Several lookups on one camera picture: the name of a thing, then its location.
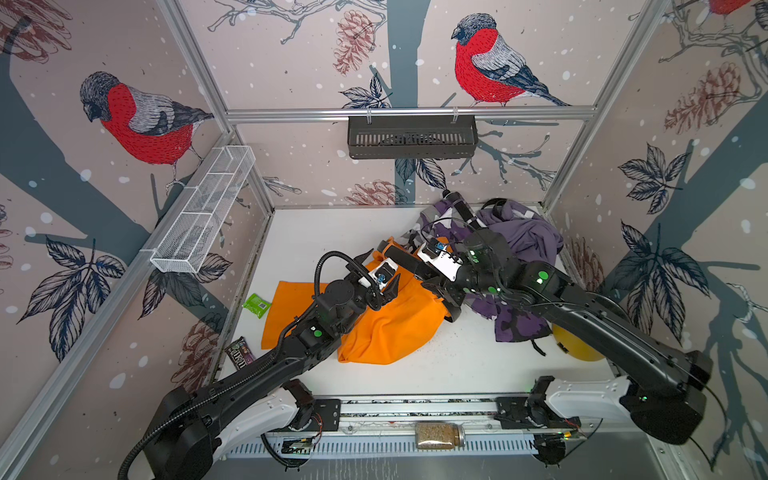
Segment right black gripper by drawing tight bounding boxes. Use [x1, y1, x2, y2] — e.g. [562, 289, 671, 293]
[419, 250, 506, 305]

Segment orange trousers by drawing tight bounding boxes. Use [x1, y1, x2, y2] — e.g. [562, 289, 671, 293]
[261, 240, 452, 365]

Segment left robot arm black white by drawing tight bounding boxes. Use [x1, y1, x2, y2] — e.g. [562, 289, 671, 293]
[117, 251, 400, 479]

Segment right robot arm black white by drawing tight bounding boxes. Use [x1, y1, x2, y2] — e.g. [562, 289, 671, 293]
[381, 228, 713, 445]

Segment purple camouflage trousers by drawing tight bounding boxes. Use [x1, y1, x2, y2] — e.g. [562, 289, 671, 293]
[409, 199, 552, 343]

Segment plain purple garment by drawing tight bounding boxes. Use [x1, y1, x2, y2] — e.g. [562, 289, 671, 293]
[476, 198, 564, 265]

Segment small green packet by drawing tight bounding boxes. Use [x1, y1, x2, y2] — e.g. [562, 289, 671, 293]
[242, 294, 271, 318]

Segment jar of grains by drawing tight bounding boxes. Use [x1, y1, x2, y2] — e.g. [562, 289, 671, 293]
[415, 421, 465, 450]

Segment yellow object beside spool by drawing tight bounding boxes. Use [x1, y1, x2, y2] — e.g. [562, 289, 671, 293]
[551, 325, 604, 362]

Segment dark candy packet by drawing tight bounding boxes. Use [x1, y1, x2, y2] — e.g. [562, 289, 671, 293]
[225, 336, 255, 370]

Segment black perforated metal shelf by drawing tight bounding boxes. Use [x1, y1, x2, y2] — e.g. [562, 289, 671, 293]
[347, 115, 479, 160]

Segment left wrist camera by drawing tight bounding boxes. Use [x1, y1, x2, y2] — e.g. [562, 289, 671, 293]
[369, 259, 398, 291]

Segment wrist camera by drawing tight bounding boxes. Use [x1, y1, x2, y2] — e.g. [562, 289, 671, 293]
[369, 259, 398, 291]
[416, 238, 464, 281]

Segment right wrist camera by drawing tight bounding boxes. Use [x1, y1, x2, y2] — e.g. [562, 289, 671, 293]
[416, 238, 464, 281]

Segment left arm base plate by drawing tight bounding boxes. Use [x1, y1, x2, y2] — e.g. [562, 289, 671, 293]
[281, 399, 341, 433]

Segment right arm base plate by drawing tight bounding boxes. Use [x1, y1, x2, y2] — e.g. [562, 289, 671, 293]
[493, 396, 581, 430]

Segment horizontal aluminium frame bar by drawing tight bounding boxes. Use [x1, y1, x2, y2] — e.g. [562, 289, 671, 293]
[225, 105, 597, 125]

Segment white wire mesh basket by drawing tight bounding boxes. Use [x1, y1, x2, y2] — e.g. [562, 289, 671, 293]
[150, 145, 255, 274]

